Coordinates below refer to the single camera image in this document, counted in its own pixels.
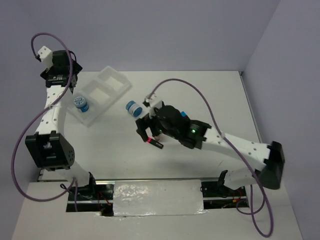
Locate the blue paint jar with label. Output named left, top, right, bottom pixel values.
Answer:
left=73, top=95, right=89, bottom=113

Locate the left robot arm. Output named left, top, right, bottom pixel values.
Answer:
left=25, top=46, right=98, bottom=200

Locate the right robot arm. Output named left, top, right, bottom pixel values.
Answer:
left=135, top=99, right=285, bottom=196

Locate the pink highlighter marker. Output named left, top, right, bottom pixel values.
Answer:
left=147, top=137, right=164, bottom=149

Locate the blue highlighter marker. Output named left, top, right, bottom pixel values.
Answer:
left=181, top=111, right=188, bottom=117

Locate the white three-compartment plastic tray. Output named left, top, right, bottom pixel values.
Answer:
left=67, top=66, right=132, bottom=127

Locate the silver foil cover plate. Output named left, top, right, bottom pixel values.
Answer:
left=113, top=179, right=205, bottom=217

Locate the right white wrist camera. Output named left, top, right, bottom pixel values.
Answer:
left=143, top=93, right=164, bottom=118

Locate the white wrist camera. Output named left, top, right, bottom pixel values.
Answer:
left=143, top=93, right=164, bottom=118
left=36, top=45, right=53, bottom=69

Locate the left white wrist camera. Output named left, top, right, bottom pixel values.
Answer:
left=36, top=45, right=53, bottom=69

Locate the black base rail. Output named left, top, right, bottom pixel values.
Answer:
left=65, top=179, right=249, bottom=217

